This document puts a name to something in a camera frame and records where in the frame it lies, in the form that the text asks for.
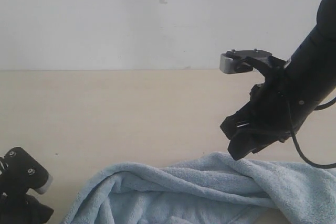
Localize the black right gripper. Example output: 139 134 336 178
220 82 302 161

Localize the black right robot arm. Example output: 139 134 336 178
219 0 335 160

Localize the light blue terry towel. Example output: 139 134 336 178
63 152 335 223

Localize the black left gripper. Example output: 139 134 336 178
1 189 54 224

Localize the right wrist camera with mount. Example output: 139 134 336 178
219 49 286 77

